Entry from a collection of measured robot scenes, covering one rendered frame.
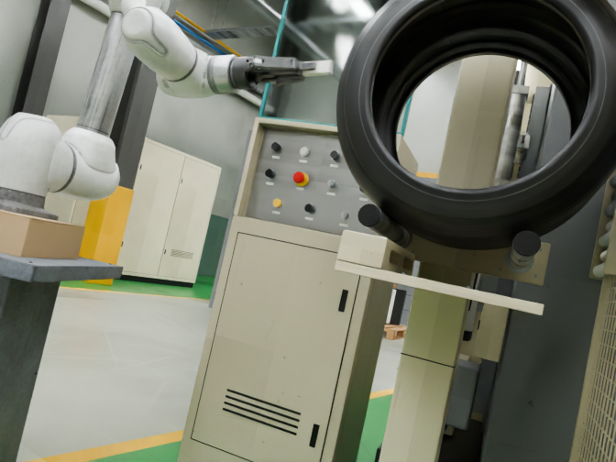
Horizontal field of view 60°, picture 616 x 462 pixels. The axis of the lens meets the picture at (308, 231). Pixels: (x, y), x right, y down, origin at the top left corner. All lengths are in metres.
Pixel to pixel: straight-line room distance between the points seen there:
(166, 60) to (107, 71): 0.56
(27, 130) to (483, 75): 1.20
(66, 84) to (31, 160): 8.30
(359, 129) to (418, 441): 0.76
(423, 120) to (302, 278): 9.87
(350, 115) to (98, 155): 0.91
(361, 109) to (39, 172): 0.92
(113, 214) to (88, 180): 5.07
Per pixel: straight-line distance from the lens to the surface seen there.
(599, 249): 1.48
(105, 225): 6.75
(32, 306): 1.64
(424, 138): 11.39
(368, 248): 1.00
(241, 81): 1.30
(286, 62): 1.25
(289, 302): 1.82
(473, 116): 1.42
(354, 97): 1.08
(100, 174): 1.75
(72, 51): 10.00
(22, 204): 1.60
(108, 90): 1.78
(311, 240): 1.81
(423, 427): 1.38
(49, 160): 1.63
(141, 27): 1.22
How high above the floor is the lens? 0.79
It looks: 3 degrees up
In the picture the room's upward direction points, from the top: 12 degrees clockwise
